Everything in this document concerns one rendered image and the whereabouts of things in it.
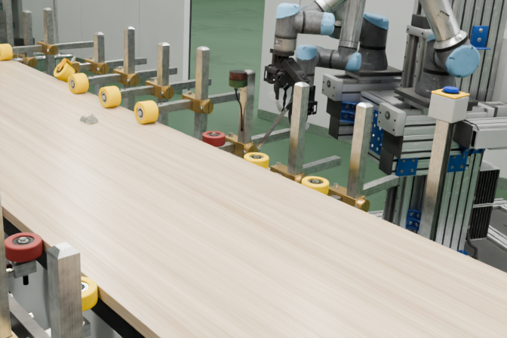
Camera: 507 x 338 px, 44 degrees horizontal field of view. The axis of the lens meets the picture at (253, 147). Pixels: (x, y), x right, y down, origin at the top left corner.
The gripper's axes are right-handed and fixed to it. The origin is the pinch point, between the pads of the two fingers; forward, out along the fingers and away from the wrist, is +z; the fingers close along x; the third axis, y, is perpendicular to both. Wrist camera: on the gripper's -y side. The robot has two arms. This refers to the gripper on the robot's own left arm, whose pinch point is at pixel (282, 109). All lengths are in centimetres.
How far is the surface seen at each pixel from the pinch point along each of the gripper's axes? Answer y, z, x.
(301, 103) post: -16.5, -7.4, 9.2
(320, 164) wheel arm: -12.9, 18.2, -8.4
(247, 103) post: 8.3, -0.8, 9.2
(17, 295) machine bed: -3, 37, 97
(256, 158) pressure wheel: -12.3, 10.0, 22.4
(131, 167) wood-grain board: 4, 11, 58
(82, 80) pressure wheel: 85, 7, 30
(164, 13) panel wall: 371, 33, -212
